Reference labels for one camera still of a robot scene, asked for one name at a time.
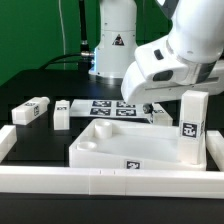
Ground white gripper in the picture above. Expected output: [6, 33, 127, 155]
[121, 37, 224, 123]

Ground white desk top tray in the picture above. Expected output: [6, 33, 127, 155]
[69, 119, 207, 171]

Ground black cable with connector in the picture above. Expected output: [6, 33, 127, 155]
[39, 0, 96, 71]

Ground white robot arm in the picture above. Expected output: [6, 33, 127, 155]
[89, 0, 224, 113]

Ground white U-shaped fence frame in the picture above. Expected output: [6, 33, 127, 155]
[0, 125, 224, 196]

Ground white marker board with tags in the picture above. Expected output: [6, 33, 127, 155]
[70, 99, 146, 118]

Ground white thin cable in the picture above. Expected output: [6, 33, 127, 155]
[58, 0, 67, 70]

